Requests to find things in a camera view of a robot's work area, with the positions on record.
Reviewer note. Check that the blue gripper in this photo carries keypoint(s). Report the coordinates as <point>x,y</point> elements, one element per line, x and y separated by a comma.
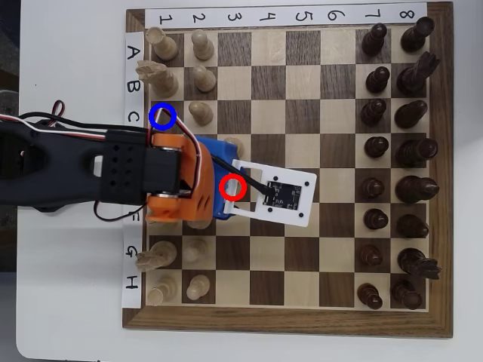
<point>226,155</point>

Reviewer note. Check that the dark wooden bishop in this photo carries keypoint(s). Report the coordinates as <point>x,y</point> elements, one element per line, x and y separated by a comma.
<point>411,226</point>
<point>409,114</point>

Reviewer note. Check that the dark wooden queen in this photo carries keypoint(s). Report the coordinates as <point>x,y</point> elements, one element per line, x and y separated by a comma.
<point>415,152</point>

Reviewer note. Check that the light wooden rook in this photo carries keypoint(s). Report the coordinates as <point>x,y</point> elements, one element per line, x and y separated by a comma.
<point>162,290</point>
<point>166,47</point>

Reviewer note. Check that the light wooden knight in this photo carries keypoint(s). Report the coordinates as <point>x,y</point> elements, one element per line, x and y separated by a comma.
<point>162,252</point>
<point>164,81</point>

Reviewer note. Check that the dark wooden rook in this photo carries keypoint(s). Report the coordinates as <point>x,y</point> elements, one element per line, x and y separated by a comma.
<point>415,35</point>
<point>407,296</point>

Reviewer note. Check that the white letter label strip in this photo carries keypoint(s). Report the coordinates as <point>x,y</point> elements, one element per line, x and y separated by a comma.
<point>132,69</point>

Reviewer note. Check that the black and orange robot arm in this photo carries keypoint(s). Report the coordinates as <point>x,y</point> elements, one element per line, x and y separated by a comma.
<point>56,181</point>

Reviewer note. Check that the black camera circuit board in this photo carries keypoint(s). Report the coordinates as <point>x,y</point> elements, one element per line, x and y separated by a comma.
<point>287,194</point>

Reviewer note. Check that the dark wooden king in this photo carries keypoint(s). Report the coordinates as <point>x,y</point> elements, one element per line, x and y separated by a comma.
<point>415,188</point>

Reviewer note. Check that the dark wooden knight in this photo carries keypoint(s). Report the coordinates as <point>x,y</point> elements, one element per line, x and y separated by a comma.
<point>415,262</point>
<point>413,77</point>

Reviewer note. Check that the light wooden pawn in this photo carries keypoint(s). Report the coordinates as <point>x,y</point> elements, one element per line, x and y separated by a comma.
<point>194,250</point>
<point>198,225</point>
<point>198,286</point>
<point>202,113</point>
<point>205,79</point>
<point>235,142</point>
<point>203,45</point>

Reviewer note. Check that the dark wooden pawn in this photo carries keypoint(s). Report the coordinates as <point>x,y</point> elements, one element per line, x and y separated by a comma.
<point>376,147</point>
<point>370,296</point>
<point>373,113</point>
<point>370,255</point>
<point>373,39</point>
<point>377,81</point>
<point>373,188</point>
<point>375,219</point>

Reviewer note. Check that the white number label strip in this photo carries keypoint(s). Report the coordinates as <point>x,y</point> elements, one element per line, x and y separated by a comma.
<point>245,11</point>

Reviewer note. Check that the wooden chessboard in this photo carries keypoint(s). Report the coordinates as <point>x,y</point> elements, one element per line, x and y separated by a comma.
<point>302,322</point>

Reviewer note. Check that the light wooden bishop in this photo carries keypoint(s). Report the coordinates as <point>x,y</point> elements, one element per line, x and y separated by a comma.
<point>166,226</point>

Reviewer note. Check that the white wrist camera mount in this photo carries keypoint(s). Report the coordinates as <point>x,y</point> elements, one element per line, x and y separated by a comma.
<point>305,203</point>

